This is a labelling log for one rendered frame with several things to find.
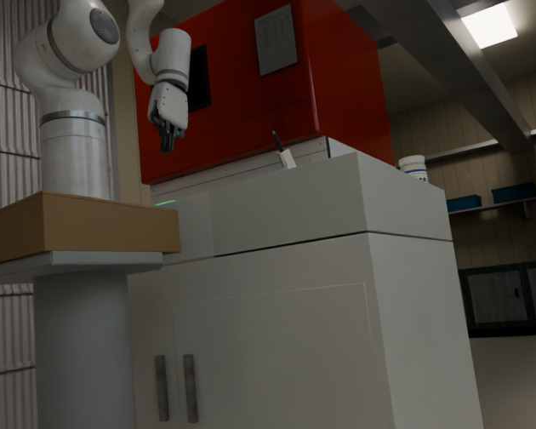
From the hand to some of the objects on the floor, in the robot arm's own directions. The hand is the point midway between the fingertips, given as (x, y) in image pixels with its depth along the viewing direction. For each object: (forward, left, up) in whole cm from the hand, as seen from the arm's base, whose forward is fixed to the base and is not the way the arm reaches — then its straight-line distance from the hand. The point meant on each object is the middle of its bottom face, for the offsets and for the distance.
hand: (167, 144), depth 124 cm
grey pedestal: (-36, -3, -113) cm, 119 cm away
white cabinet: (+29, +8, -111) cm, 115 cm away
